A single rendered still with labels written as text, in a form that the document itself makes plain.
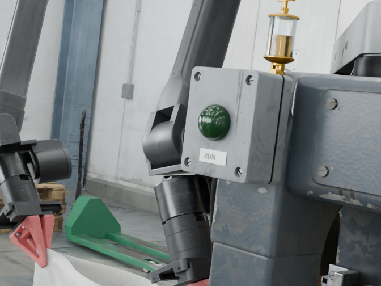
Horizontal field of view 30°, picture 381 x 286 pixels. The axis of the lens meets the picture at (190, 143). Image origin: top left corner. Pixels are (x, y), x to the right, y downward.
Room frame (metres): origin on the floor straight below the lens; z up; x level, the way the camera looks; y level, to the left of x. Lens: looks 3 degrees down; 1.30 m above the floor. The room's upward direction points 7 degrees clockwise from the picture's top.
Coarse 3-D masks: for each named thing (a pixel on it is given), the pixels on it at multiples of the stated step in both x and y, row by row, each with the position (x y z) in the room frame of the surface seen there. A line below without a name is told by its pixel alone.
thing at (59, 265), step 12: (36, 252) 1.12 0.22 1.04; (48, 252) 1.10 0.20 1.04; (36, 264) 1.12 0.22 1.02; (48, 264) 1.10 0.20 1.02; (60, 264) 1.07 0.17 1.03; (72, 264) 1.07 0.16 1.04; (84, 264) 1.06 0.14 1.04; (96, 264) 1.05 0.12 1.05; (36, 276) 1.11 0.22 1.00; (48, 276) 1.09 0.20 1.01; (60, 276) 1.06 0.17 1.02; (72, 276) 1.00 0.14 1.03; (84, 276) 1.05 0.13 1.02; (96, 276) 1.04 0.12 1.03; (108, 276) 1.04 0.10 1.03; (120, 276) 1.02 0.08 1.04; (132, 276) 1.01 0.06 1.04
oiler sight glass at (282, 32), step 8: (272, 16) 0.64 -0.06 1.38; (280, 16) 0.64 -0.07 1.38; (272, 24) 0.64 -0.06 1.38; (280, 24) 0.64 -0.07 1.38; (288, 24) 0.64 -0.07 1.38; (296, 24) 0.64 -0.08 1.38; (272, 32) 0.64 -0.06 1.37; (280, 32) 0.64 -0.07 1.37; (288, 32) 0.64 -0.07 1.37; (272, 40) 0.64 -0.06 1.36; (280, 40) 0.64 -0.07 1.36; (288, 40) 0.64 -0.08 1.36; (272, 48) 0.64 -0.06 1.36; (280, 48) 0.64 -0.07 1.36; (288, 48) 0.64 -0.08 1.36; (288, 56) 0.64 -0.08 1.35
